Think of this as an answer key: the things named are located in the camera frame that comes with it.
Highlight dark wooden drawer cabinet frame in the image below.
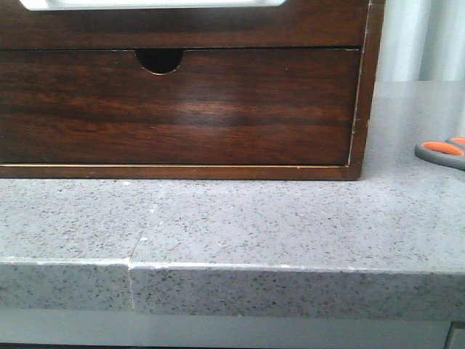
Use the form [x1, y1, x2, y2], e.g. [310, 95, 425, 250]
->
[1, 1, 384, 180]

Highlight dark wooden drawer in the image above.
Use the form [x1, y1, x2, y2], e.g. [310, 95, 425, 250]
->
[1, 1, 368, 49]
[1, 48, 360, 165]

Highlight grey orange handled scissors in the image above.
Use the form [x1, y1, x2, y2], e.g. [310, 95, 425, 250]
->
[414, 137, 465, 170]

